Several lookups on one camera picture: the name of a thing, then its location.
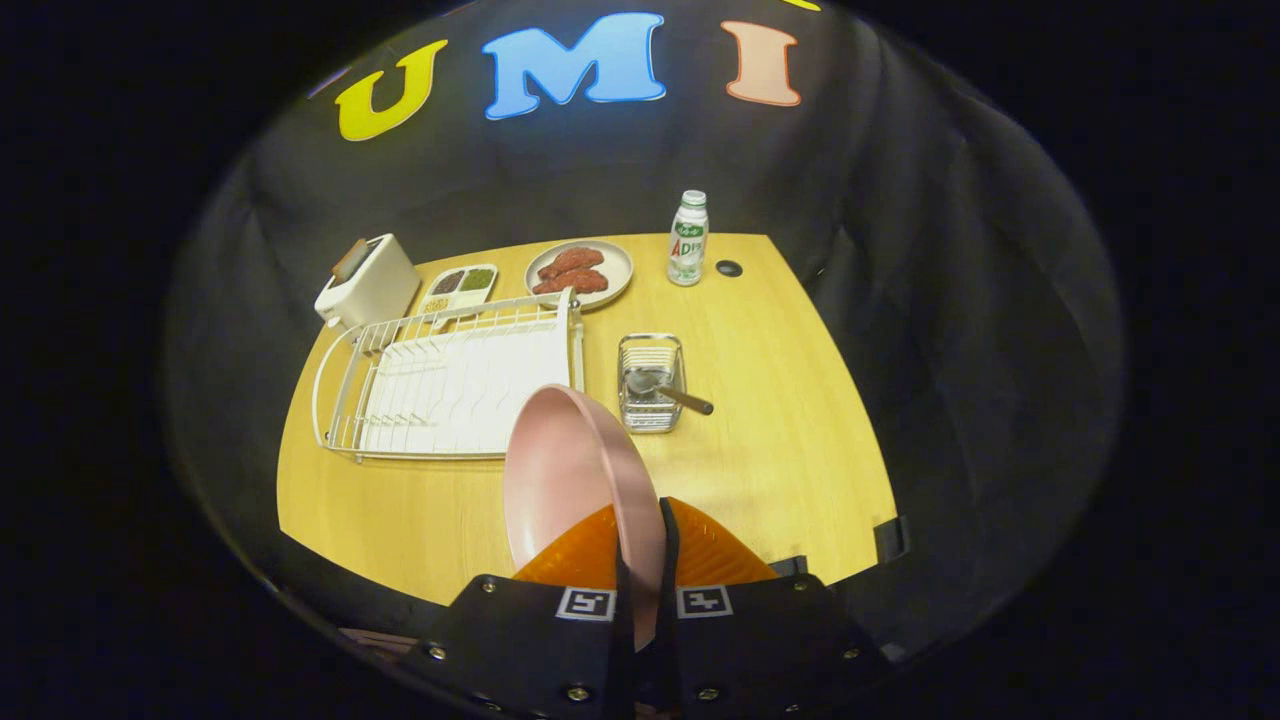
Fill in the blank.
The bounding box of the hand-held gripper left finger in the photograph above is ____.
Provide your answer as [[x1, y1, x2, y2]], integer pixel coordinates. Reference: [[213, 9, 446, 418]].
[[398, 503, 637, 720]]

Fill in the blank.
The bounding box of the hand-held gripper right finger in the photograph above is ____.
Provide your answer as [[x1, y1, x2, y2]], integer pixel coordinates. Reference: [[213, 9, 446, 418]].
[[655, 497, 896, 720]]

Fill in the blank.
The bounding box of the pink plate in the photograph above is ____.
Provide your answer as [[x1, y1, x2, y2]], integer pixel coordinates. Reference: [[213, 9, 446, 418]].
[[502, 384, 668, 651]]

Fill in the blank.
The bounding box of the small metal wire basket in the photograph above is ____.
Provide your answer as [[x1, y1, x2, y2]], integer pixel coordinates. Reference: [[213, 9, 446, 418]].
[[617, 334, 687, 434]]

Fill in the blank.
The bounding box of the white wire dish rack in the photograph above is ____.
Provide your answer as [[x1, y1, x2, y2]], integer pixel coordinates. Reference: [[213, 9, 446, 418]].
[[312, 288, 586, 463]]

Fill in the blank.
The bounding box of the metal spoon with wooden handle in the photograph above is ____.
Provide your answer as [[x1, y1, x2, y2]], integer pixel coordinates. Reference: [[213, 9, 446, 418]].
[[626, 368, 715, 416]]

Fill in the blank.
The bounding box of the grey plate with meat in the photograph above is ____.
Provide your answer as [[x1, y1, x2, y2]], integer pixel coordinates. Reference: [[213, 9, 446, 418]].
[[524, 240, 634, 311]]

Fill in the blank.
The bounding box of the white compartment snack tray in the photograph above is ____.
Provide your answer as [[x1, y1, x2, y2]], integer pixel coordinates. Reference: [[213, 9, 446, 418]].
[[417, 263, 499, 319]]

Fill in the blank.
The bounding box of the red meat piece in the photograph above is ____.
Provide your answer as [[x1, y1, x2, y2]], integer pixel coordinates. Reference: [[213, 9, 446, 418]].
[[538, 247, 605, 279], [532, 268, 609, 296]]

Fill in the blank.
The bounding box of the white toaster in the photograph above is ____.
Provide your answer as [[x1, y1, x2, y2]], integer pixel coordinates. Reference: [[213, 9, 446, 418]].
[[314, 234, 422, 329]]

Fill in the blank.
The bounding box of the small white drink bottle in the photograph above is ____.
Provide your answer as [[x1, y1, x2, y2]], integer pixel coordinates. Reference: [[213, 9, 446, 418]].
[[667, 190, 710, 288]]

